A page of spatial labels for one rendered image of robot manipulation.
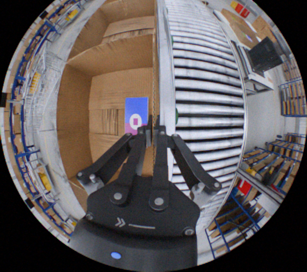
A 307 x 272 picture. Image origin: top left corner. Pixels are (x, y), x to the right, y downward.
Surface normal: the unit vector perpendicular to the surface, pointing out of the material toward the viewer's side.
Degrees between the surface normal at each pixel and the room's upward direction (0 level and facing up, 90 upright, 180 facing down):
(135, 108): 2
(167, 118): 0
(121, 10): 89
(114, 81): 2
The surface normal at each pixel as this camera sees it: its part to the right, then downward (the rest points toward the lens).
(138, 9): -0.02, 1.00
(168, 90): -0.07, 0.00
